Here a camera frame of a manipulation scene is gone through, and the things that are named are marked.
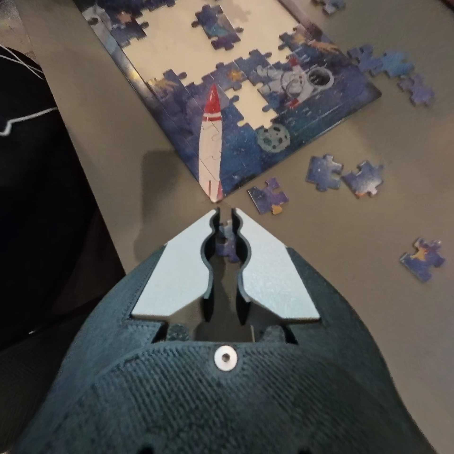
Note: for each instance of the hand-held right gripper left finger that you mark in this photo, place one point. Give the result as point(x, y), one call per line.
point(170, 283)

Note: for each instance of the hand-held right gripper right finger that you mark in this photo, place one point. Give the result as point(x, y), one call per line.
point(280, 283)

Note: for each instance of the blue pale-patch jigsaw piece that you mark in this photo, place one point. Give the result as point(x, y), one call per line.
point(227, 248)

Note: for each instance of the space jigsaw puzzle board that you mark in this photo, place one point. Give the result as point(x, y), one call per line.
point(241, 149)

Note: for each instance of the joined planet puzzle pieces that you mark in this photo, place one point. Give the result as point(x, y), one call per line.
point(220, 32)

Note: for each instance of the purple orange jigsaw piece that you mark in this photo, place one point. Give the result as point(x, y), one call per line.
point(267, 197)

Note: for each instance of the dark blue jigsaw piece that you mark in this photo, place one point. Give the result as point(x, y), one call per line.
point(365, 179)
point(322, 173)

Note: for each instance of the star print jigsaw piece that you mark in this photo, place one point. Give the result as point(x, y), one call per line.
point(422, 260)

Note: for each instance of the person's black jacket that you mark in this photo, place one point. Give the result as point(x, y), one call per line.
point(42, 212)

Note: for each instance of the row of puzzle pieces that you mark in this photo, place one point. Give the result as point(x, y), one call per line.
point(386, 64)

